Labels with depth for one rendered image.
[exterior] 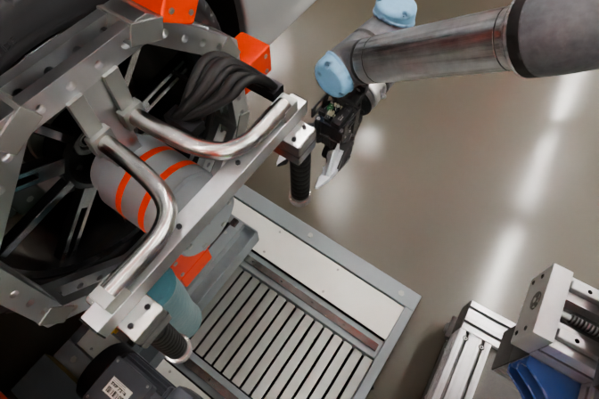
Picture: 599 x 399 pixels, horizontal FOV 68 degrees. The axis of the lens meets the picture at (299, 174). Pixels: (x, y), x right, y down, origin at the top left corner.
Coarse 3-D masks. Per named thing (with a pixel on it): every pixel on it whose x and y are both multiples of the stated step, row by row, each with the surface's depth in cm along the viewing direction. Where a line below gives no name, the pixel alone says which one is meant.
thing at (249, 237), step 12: (240, 228) 146; (252, 228) 146; (240, 240) 146; (252, 240) 146; (228, 252) 144; (240, 252) 141; (228, 264) 139; (216, 276) 139; (228, 276) 144; (204, 288) 137; (216, 288) 139; (204, 300) 136; (120, 336) 130; (132, 348) 126; (144, 348) 128; (156, 360) 127
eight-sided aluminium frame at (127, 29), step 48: (48, 48) 54; (96, 48) 54; (192, 48) 69; (0, 96) 50; (48, 96) 52; (240, 96) 89; (0, 144) 49; (0, 192) 53; (0, 240) 56; (0, 288) 60; (48, 288) 76
